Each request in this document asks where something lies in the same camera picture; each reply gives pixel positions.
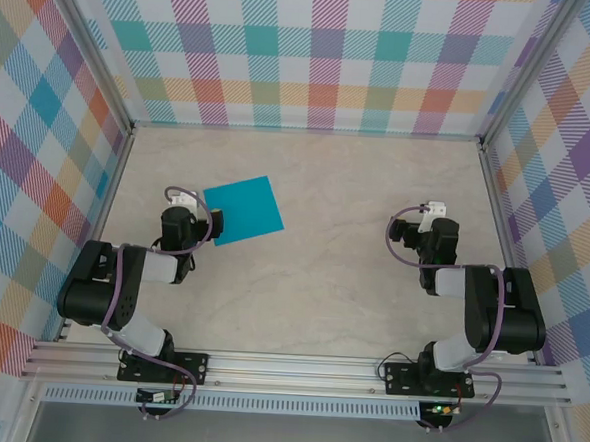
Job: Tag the blue paper sheet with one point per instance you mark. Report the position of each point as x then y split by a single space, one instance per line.
245 213

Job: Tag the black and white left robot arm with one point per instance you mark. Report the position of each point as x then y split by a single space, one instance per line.
95 289

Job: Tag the small circuit board green light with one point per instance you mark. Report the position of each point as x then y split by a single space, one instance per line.
441 409

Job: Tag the small circuit board white label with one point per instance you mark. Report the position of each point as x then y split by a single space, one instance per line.
156 397

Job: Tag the grey metal panel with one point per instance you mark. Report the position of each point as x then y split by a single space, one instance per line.
286 441

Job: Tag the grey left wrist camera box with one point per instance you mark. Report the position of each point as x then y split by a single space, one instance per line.
183 198

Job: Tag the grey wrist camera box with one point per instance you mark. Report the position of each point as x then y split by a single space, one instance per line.
436 208
183 198

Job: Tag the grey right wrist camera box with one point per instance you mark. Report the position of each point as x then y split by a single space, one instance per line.
436 208

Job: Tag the aluminium table edge rail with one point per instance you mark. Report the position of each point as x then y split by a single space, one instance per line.
305 130
102 219
505 244

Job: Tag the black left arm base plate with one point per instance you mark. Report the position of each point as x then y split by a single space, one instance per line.
191 367

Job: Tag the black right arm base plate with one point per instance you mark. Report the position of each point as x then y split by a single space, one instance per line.
400 380

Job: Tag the long aluminium mounting rail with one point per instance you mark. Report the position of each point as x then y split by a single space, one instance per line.
290 373

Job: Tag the aluminium frame post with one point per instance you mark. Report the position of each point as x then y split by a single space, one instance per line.
527 70
96 48

